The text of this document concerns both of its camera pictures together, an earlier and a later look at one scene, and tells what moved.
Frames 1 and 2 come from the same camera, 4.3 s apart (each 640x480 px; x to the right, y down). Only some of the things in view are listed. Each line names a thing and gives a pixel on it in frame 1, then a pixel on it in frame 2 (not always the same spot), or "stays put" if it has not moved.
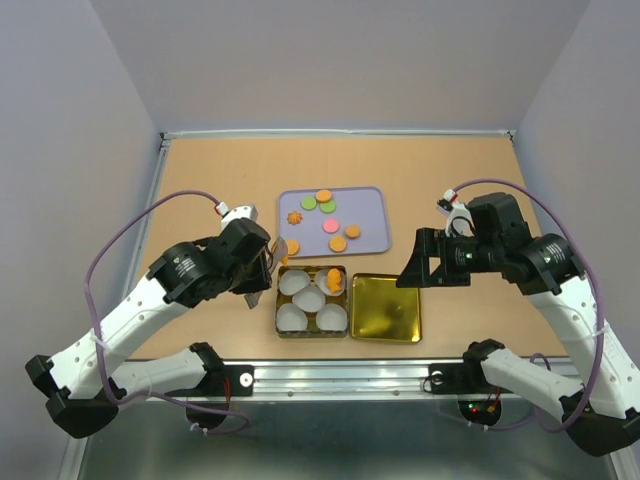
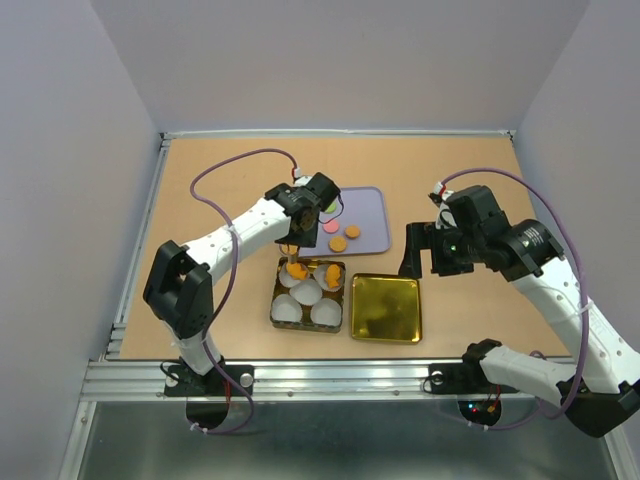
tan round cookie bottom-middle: [337, 244] stays put
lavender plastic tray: [335, 221] stays put
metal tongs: [277, 256] -> [292, 258]
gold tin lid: [381, 311] stays put
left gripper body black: [249, 279] -> [300, 238]
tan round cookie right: [352, 231] stays put
